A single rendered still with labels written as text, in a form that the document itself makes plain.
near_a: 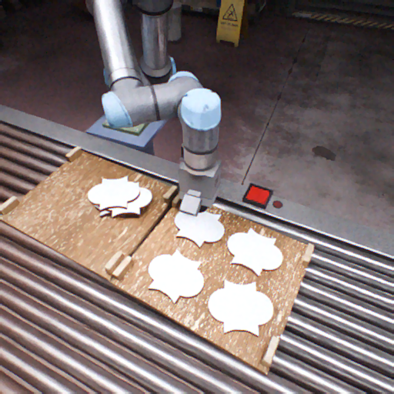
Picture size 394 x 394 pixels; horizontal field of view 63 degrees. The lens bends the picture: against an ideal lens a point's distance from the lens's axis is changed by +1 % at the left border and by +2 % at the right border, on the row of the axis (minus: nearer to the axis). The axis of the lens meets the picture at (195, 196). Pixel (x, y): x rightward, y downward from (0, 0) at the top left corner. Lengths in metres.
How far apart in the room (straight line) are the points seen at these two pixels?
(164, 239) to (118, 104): 0.39
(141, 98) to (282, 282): 0.54
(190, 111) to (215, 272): 0.42
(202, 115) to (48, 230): 0.58
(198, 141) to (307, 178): 1.92
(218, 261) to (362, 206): 1.73
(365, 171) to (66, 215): 2.24
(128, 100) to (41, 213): 0.49
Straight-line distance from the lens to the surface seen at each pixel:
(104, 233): 0.93
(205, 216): 0.91
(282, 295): 0.83
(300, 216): 1.01
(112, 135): 1.36
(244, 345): 0.77
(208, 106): 0.61
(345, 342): 0.85
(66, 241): 0.95
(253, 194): 1.01
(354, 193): 2.53
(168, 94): 0.70
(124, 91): 0.71
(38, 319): 0.88
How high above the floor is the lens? 1.66
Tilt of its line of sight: 48 degrees down
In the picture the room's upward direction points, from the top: straight up
